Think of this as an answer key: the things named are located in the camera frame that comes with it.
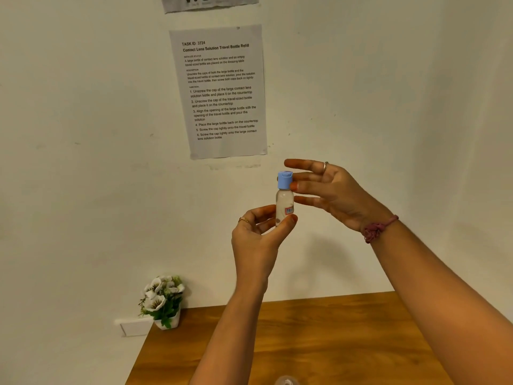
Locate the person's left hand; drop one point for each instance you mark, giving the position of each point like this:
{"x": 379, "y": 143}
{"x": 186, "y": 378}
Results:
{"x": 252, "y": 252}

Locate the person's right hand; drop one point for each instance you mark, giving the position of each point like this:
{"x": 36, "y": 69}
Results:
{"x": 344, "y": 196}

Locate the small clear bottle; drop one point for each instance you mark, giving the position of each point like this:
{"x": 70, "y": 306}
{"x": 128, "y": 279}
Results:
{"x": 284, "y": 200}

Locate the light blue small cap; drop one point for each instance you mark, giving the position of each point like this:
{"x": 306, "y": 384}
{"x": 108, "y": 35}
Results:
{"x": 285, "y": 180}

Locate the large clear solution bottle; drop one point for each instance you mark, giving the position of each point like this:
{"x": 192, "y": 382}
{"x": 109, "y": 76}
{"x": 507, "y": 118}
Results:
{"x": 286, "y": 381}

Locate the person's right forearm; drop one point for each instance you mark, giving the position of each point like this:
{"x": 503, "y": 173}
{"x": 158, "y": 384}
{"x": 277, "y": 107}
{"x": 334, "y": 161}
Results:
{"x": 449, "y": 300}

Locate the person's left forearm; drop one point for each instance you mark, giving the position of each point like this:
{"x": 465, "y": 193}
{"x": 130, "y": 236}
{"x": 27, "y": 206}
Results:
{"x": 228, "y": 340}

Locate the white flower potted plant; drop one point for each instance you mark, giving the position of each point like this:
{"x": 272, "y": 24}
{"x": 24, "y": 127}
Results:
{"x": 160, "y": 300}

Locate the white printed paper sheet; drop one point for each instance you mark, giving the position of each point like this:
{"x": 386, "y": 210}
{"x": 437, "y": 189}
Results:
{"x": 220, "y": 92}

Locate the white paper sign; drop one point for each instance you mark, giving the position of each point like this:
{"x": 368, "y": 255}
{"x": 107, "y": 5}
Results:
{"x": 208, "y": 3}

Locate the white wall socket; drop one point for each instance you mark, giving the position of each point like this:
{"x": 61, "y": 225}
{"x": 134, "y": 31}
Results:
{"x": 134, "y": 327}

